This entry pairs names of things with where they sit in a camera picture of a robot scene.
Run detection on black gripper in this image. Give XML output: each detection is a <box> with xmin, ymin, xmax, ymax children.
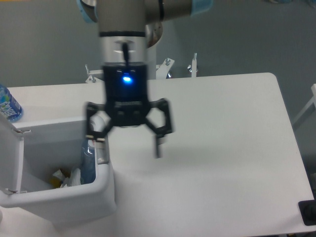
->
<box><xmin>85</xmin><ymin>62</ymin><xmax>174</xmax><ymax>158</ymax></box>

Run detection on crushed clear plastic bottle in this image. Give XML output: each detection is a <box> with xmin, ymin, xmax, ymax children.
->
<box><xmin>80</xmin><ymin>140</ymin><xmax>96</xmax><ymax>185</ymax></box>

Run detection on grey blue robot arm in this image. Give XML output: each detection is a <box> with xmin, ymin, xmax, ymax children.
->
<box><xmin>77</xmin><ymin>0</ymin><xmax>213</xmax><ymax>158</ymax></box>

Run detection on yellow white trash pieces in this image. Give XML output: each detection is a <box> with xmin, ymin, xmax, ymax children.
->
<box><xmin>49</xmin><ymin>169</ymin><xmax>71</xmax><ymax>189</ymax></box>

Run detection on white plastic trash can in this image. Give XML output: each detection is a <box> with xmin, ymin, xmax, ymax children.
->
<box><xmin>0</xmin><ymin>117</ymin><xmax>116</xmax><ymax>224</ymax></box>

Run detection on blue labelled water bottle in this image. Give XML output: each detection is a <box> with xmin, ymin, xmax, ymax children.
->
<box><xmin>0</xmin><ymin>84</ymin><xmax>23</xmax><ymax>122</ymax></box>

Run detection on black clamp at table edge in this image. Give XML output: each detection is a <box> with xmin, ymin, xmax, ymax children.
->
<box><xmin>298</xmin><ymin>199</ymin><xmax>316</xmax><ymax>226</ymax></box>

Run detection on white pedestal base frame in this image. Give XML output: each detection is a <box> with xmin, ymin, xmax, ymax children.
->
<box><xmin>85</xmin><ymin>53</ymin><xmax>198</xmax><ymax>83</ymax></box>

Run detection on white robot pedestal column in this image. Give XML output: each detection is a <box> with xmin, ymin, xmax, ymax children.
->
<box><xmin>145</xmin><ymin>22</ymin><xmax>163</xmax><ymax>79</ymax></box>

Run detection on white frame at right edge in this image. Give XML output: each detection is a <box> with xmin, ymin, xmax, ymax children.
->
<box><xmin>292</xmin><ymin>84</ymin><xmax>316</xmax><ymax>130</ymax></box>

